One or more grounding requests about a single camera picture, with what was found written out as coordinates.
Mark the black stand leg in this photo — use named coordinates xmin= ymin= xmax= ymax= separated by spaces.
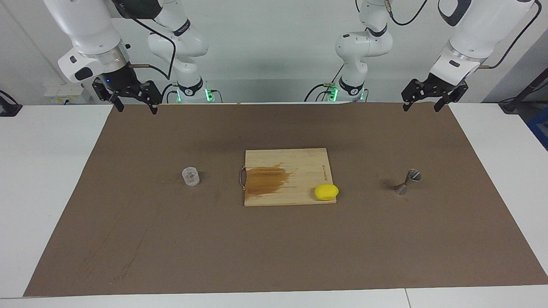
xmin=499 ymin=71 xmax=548 ymax=114

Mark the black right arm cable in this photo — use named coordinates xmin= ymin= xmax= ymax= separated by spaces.
xmin=112 ymin=0 xmax=177 ymax=81

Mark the wooden cutting board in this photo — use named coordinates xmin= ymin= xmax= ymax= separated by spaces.
xmin=239 ymin=148 xmax=337 ymax=207

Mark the black clamp mount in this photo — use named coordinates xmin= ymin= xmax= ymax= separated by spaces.
xmin=0 ymin=90 xmax=23 ymax=117

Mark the brown table mat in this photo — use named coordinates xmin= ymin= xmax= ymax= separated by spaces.
xmin=24 ymin=103 xmax=548 ymax=297

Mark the steel double jigger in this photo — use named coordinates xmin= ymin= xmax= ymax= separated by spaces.
xmin=394 ymin=169 xmax=422 ymax=196

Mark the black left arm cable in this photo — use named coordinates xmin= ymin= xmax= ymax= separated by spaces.
xmin=385 ymin=0 xmax=542 ymax=70

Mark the white power strip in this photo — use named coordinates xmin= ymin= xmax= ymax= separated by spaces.
xmin=44 ymin=83 xmax=92 ymax=104

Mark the blue box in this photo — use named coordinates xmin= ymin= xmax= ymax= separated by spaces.
xmin=527 ymin=107 xmax=548 ymax=150

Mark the yellow lemon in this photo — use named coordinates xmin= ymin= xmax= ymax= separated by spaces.
xmin=314 ymin=184 xmax=340 ymax=201

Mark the black base cable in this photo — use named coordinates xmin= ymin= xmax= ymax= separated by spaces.
xmin=161 ymin=83 xmax=178 ymax=104
xmin=304 ymin=64 xmax=345 ymax=102

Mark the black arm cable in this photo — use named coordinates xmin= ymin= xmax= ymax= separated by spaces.
xmin=385 ymin=0 xmax=542 ymax=70
xmin=112 ymin=0 xmax=177 ymax=81

